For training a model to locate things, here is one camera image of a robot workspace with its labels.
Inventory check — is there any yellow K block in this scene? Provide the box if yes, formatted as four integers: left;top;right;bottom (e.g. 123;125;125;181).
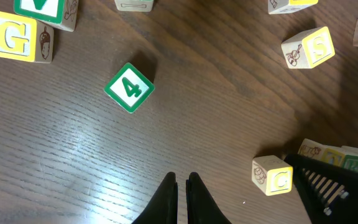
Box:
267;0;318;14

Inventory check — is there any green V block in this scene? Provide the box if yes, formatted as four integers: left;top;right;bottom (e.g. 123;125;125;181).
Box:
14;0;79;32

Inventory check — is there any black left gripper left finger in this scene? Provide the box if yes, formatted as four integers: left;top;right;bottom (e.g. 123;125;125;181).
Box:
132;172;178;224

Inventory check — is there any yellow block near L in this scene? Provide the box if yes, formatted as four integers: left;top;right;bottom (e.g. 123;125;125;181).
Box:
281;26;335;69

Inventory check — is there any yellow C block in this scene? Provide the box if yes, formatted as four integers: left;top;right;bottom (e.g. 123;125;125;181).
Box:
251;155;293;196

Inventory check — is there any green 4 block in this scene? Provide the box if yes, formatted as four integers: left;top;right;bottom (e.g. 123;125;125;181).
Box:
104;62;155;113

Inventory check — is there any yellow G block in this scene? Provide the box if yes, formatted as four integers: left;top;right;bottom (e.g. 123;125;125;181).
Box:
0;11;54;63

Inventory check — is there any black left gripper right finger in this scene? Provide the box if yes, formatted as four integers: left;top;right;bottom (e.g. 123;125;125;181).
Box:
186;172;231;224

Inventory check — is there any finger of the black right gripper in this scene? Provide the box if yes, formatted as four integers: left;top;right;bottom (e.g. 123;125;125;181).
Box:
285;154;358;224

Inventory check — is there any green r block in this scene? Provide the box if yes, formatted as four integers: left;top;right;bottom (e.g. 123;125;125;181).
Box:
114;0;154;12
341;146;358;172

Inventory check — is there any yellow O block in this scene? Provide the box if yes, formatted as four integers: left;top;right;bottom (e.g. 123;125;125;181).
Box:
298;139;346;166

